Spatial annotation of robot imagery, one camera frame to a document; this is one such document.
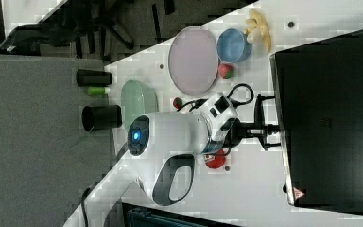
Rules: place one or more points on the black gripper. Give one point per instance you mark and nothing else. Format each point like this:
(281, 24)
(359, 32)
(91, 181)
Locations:
(239, 131)

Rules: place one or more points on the oven door with handle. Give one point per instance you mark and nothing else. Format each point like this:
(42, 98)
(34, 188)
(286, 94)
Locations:
(259, 111)

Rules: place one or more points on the black toaster oven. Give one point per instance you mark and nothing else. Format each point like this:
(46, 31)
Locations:
(319, 103)

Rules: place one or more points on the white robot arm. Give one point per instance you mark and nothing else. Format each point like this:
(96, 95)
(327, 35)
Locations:
(161, 143)

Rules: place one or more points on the red ketchup bottle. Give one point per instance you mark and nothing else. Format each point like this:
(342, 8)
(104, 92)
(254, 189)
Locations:
(215, 161)

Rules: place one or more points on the large toy strawberry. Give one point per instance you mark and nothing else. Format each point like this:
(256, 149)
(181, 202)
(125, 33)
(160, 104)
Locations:
(226, 71)

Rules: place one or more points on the small toy strawberry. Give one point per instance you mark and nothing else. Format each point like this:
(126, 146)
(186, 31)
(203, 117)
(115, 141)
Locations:
(177, 103)

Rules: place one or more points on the blue bowl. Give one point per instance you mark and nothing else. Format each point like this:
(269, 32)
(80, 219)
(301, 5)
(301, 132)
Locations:
(232, 46)

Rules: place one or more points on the large lilac plate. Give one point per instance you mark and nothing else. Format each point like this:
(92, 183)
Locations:
(193, 61)

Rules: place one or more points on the peeled toy banana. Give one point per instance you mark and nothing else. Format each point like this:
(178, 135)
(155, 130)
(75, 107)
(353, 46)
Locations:
(258, 27)

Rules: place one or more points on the green perforated colander basket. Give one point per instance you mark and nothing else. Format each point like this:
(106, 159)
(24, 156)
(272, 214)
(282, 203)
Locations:
(136, 99)

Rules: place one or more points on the green marker stick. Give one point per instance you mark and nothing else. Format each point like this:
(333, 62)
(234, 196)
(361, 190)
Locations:
(94, 91)

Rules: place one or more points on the black office chair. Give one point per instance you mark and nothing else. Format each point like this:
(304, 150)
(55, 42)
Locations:
(59, 22)

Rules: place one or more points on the black cylinder post lower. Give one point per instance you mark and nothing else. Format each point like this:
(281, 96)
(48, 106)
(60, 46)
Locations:
(101, 117)

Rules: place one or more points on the black cylinder post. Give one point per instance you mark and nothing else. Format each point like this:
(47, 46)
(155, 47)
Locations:
(101, 117)
(86, 78)

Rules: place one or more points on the black cylinder post upper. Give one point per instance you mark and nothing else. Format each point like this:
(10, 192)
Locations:
(86, 78)

